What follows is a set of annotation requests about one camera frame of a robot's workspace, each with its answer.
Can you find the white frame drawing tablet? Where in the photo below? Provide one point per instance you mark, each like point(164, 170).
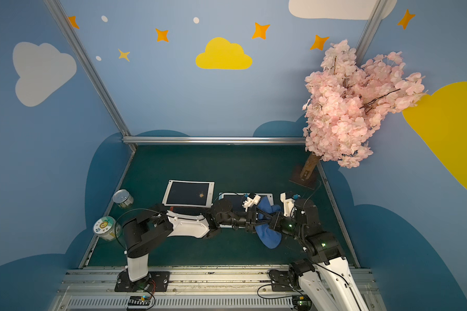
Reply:
point(189, 194)

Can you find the small circuit board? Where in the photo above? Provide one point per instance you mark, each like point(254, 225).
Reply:
point(301, 303)
point(137, 303)

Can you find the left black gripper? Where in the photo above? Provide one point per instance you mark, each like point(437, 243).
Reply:
point(252, 219)

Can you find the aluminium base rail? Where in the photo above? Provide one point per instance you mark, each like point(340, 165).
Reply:
point(187, 288)

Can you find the pink cherry blossom tree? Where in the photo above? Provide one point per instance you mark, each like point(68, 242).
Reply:
point(348, 103)

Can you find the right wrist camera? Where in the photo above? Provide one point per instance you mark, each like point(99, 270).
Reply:
point(288, 203)

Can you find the left small circuit board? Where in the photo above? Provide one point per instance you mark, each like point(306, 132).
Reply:
point(137, 303)

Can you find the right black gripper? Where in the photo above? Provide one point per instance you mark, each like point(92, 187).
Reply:
point(276, 221)

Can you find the dark square tree base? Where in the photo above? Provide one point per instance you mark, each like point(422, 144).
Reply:
point(305, 178)

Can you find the blue wiping cloth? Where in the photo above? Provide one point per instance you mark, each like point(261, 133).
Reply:
point(269, 237)

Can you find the right small circuit board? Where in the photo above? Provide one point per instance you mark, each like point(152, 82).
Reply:
point(301, 303)

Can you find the white blue drawing tablet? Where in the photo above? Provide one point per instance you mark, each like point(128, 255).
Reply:
point(233, 202)

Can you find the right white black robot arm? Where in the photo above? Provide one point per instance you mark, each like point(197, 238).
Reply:
point(325, 276)

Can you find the silver tin can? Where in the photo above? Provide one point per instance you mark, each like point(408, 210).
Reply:
point(123, 198)

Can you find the red frame drawing tablet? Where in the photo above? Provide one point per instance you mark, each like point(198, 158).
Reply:
point(193, 211)

